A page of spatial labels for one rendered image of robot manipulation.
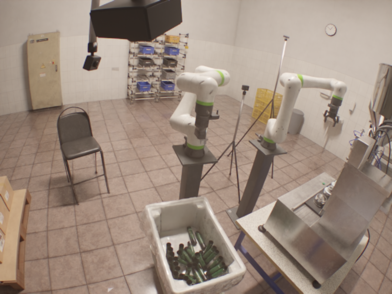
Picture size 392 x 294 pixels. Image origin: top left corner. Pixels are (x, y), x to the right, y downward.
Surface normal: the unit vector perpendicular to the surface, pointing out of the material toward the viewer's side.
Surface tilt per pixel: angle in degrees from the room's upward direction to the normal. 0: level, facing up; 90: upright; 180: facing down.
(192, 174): 90
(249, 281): 0
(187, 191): 90
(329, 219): 90
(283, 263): 0
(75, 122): 76
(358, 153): 90
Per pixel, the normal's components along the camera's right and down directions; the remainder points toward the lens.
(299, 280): 0.12, -0.87
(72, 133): 0.71, 0.21
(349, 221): -0.86, 0.15
